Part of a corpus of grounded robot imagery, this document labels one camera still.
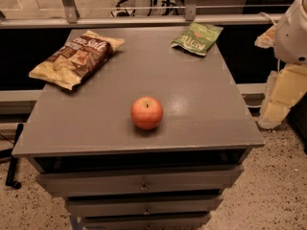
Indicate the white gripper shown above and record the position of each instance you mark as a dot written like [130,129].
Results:
[292,38]

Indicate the red apple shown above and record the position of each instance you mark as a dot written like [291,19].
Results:
[146,113]

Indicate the green chip bag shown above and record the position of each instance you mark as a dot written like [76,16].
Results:
[198,38]

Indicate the brown chip bag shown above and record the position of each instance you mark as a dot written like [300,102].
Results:
[77,59]

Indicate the middle grey drawer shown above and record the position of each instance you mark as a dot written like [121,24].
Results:
[144,206]

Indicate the grey drawer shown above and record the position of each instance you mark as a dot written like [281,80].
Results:
[138,181]
[144,206]
[151,222]

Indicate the bottom grey drawer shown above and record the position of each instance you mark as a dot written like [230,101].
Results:
[151,222]

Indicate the grey drawer cabinet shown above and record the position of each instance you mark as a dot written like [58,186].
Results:
[150,141]

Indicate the top grey drawer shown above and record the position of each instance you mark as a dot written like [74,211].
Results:
[138,181]

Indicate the black pole on floor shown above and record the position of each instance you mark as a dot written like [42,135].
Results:
[10,181]

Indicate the metal railing frame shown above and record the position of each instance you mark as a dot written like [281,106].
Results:
[28,14]

